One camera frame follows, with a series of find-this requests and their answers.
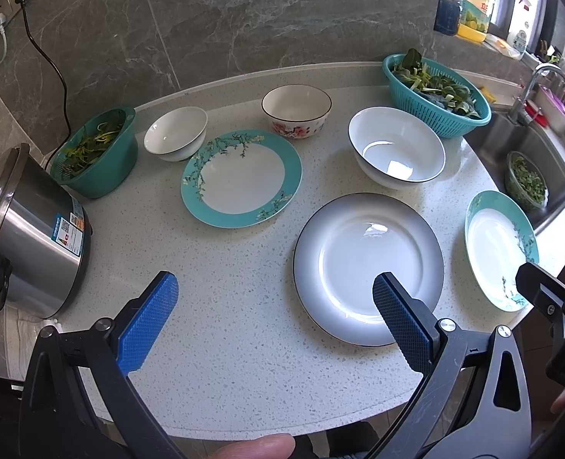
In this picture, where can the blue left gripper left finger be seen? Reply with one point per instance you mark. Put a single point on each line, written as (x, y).
(143, 319)

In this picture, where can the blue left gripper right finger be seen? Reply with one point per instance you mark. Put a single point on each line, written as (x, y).
(410, 322)

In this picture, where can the teal floral rim plate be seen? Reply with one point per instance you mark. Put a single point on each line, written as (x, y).
(499, 239)
(241, 179)

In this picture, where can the large white bowl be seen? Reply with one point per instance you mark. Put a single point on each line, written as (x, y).
(394, 148)

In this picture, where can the small white bowl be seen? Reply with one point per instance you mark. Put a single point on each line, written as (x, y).
(177, 135)

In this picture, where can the floral red rimmed bowl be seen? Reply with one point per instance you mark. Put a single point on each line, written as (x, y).
(296, 111)

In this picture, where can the person's left hand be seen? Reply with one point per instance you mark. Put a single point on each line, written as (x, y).
(276, 446)

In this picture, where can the grey rimmed white plate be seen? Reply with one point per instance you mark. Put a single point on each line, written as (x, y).
(345, 245)

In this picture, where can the glass bowl of greens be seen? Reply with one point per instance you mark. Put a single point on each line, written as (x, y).
(524, 182)

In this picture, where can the stainless steel rice cooker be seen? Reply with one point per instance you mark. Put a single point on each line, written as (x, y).
(44, 238)

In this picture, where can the dark teal vegetable bowl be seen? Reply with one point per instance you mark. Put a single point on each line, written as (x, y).
(112, 168)

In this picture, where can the stainless steel sink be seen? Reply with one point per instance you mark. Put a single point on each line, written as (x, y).
(493, 142)

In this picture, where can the greens in teal bowl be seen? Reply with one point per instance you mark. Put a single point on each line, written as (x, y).
(89, 149)

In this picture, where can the light teal colander basket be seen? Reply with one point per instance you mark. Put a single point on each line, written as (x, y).
(445, 124)

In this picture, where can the leafy greens in colander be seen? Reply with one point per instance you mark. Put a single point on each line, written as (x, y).
(441, 90)

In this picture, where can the yellow container on sill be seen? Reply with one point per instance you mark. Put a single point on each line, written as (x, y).
(475, 18)

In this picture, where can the dark blue utensil cup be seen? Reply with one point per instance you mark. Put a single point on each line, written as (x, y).
(448, 15)

